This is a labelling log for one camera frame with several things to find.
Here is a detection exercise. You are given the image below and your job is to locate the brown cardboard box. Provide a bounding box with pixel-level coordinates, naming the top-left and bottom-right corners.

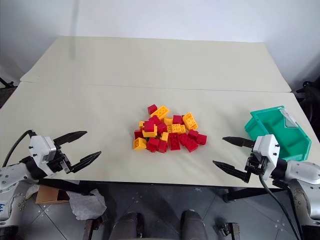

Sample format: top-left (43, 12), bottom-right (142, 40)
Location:
top-left (34, 185), bottom-right (71, 205)

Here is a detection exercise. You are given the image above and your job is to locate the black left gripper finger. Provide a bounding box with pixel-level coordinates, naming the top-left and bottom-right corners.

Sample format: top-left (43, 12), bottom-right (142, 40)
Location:
top-left (53, 130), bottom-right (88, 151)
top-left (69, 150), bottom-right (102, 175)

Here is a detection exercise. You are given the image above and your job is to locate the dark metal stand foot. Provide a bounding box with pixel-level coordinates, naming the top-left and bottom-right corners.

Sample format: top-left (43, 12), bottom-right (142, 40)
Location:
top-left (217, 220), bottom-right (241, 240)
top-left (82, 216), bottom-right (109, 240)

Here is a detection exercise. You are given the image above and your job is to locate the red plastic building brick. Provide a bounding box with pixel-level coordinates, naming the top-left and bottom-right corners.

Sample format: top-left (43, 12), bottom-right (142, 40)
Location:
top-left (168, 132), bottom-right (181, 152)
top-left (178, 133), bottom-right (200, 153)

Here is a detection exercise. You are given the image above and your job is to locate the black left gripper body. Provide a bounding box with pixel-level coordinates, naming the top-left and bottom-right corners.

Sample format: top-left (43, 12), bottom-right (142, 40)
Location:
top-left (46, 147), bottom-right (76, 175)

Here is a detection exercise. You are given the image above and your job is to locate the black stand leg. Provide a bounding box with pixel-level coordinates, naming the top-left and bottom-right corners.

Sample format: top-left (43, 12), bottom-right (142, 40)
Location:
top-left (0, 76), bottom-right (17, 89)

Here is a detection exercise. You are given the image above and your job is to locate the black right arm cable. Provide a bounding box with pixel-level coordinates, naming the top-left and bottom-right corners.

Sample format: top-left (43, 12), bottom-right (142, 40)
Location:
top-left (258, 172), bottom-right (302, 240)

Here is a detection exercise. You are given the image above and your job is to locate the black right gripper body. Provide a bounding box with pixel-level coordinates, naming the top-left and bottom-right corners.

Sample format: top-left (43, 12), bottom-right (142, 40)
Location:
top-left (244, 149), bottom-right (268, 176)

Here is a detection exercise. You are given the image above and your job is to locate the clear label on bin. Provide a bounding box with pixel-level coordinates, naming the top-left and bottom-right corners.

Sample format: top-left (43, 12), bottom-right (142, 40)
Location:
top-left (279, 107), bottom-right (300, 129)

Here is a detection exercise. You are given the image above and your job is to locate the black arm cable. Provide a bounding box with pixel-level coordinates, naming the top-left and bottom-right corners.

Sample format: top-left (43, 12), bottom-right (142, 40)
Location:
top-left (258, 172), bottom-right (302, 240)
top-left (0, 129), bottom-right (35, 169)

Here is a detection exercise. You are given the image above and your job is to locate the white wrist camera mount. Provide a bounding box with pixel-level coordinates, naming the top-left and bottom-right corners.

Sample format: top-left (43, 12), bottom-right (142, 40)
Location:
top-left (28, 134), bottom-right (60, 179)
top-left (251, 134), bottom-right (280, 174)

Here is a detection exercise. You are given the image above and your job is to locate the white plastic bag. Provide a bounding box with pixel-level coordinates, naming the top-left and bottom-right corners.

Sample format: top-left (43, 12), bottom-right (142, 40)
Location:
top-left (68, 188), bottom-right (108, 221)

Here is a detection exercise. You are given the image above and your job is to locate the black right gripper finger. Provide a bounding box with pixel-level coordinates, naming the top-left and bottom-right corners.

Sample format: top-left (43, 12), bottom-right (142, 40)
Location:
top-left (222, 136), bottom-right (256, 149)
top-left (212, 160), bottom-right (252, 185)

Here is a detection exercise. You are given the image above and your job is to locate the black wheeled chair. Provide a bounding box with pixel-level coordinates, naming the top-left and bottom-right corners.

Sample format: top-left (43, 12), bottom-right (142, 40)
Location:
top-left (295, 76), bottom-right (320, 122)

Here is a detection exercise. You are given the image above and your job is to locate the black table frame bar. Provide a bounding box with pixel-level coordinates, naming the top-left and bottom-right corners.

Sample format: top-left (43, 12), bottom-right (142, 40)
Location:
top-left (36, 177), bottom-right (97, 197)

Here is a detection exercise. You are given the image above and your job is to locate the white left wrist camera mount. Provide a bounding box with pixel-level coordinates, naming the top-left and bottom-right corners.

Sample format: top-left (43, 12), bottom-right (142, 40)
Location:
top-left (28, 134), bottom-right (60, 179)

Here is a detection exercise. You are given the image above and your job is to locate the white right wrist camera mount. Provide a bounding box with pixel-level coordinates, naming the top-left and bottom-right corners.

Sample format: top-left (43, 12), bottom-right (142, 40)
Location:
top-left (251, 134), bottom-right (280, 174)

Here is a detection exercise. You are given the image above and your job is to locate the green plastic bin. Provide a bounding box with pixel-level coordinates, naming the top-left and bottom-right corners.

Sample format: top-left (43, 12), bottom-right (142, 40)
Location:
top-left (244, 106), bottom-right (313, 162)

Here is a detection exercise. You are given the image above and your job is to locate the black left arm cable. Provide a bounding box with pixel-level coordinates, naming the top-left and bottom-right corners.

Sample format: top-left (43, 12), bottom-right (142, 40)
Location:
top-left (0, 129), bottom-right (35, 169)

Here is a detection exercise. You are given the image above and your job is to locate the dark rounded shape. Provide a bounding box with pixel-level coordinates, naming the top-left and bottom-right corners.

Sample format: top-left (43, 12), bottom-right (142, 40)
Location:
top-left (109, 211), bottom-right (145, 240)
top-left (179, 209), bottom-right (209, 240)

